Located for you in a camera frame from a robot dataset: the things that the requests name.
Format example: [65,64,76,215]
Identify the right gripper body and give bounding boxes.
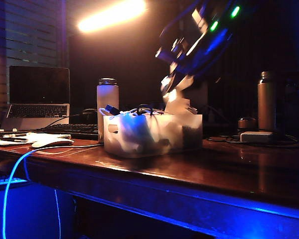
[155,23,215,75]

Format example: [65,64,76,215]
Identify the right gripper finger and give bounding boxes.
[175,74,195,97]
[160,62,181,87]

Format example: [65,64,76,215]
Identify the translucent plastic storage box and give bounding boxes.
[103,114,203,159]

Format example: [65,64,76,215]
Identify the white water bottle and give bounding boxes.
[96,78,120,144]

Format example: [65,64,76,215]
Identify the blue plug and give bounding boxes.
[105,105,121,117]

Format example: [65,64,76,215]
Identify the small metal cup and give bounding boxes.
[237,117,258,129]

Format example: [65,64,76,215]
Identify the bright tube light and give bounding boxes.
[77,0,147,34]

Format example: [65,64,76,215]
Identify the brown metal thermos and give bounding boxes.
[257,71,277,132]

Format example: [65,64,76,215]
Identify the white power adapter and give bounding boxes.
[240,131,274,143]

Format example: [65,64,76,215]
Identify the dark round object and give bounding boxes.
[81,108,99,124]

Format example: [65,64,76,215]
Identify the black keyboard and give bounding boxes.
[32,123,100,140]

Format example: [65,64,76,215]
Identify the silver laptop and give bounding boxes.
[1,65,71,131]

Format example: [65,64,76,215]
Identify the white computer mouse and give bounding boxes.
[31,138,75,149]

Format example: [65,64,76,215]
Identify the slatted window blind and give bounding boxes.
[0,0,65,110]

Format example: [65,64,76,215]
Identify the white paper sheets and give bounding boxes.
[0,132,72,146]

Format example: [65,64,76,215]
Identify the backlit keyboard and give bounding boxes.
[0,175,28,187]

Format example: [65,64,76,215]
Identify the black looped cable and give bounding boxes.
[136,104,154,117]

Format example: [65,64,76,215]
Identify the white tangled cable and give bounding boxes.
[99,108,165,120]

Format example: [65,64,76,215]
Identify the black laptop cable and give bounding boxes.
[43,114,86,129]

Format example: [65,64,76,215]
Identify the thin white cable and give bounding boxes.
[24,159,62,239]

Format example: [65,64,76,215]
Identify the thick white cable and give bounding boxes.
[2,143,105,239]

